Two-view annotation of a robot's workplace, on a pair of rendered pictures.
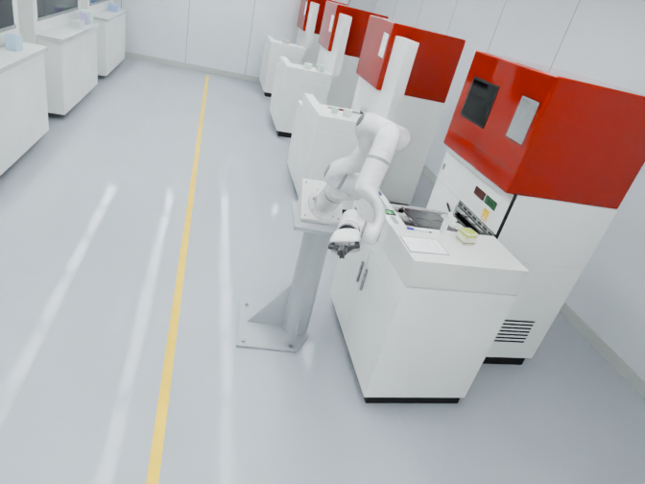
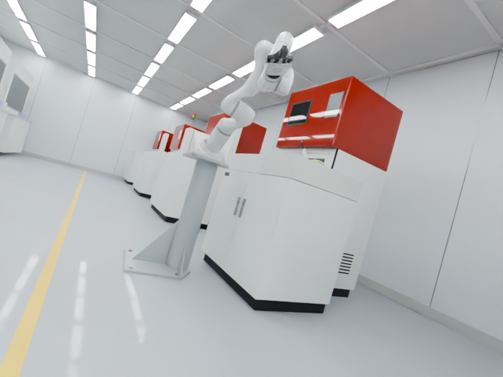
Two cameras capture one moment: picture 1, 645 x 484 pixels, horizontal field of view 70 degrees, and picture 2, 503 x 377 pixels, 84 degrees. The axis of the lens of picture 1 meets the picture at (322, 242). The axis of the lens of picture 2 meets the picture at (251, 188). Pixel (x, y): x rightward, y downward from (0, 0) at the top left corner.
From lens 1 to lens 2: 1.30 m
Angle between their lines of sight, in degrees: 32
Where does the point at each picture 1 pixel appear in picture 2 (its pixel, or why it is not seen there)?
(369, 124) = (266, 43)
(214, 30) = (95, 145)
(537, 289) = (353, 227)
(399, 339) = (285, 232)
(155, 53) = (47, 154)
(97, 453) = not seen: outside the picture
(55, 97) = not seen: outside the picture
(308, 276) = (196, 206)
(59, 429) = not seen: outside the picture
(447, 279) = (317, 177)
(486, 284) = (340, 188)
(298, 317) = (183, 248)
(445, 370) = (316, 271)
